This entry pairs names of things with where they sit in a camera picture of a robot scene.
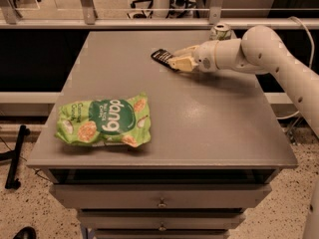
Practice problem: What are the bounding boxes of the green white soda can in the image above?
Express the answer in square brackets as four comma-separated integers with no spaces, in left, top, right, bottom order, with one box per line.
[209,23,232,40]

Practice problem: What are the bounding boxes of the black rxbar chocolate bar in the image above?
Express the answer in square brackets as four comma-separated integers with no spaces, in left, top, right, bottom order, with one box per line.
[151,49,176,72]

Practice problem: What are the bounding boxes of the white cable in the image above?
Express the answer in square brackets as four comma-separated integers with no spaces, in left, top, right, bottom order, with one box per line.
[275,15,316,120]

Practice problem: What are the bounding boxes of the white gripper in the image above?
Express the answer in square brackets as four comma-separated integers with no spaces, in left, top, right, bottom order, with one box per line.
[168,41,218,73]

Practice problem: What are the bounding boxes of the green dang chips bag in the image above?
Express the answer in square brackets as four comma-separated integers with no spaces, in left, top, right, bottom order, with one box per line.
[55,93,151,147]

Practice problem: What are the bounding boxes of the metal railing post right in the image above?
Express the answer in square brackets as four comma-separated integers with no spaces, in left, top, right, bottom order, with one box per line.
[206,0,223,25]

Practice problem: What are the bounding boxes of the black stand leg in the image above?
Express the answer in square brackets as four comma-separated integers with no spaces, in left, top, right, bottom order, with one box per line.
[0,125,30,189]

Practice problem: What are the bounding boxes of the grey drawer cabinet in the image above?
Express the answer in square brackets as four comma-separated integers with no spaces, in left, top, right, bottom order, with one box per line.
[28,31,297,239]

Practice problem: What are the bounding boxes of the metal railing post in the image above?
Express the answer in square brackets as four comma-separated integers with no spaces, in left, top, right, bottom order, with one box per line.
[80,0,98,25]
[206,0,223,25]
[0,0,21,24]

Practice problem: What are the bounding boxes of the drawer knob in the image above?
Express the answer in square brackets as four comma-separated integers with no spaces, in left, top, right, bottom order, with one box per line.
[158,199,167,208]
[159,224,167,232]

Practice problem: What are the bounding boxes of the top drawer knob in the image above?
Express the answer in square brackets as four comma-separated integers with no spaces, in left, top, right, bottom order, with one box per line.
[158,199,167,208]

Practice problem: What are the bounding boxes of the black shoe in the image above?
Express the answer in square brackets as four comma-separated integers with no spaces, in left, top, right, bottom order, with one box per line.
[13,226,37,239]

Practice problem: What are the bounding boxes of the metal railing post far left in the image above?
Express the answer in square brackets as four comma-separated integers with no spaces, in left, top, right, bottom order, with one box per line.
[0,0,21,24]

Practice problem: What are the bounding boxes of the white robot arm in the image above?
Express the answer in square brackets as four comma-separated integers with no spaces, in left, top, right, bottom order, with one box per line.
[169,26,319,239]

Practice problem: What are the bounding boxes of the black office chair centre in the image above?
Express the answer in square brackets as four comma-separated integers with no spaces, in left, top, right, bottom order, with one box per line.
[127,0,154,19]

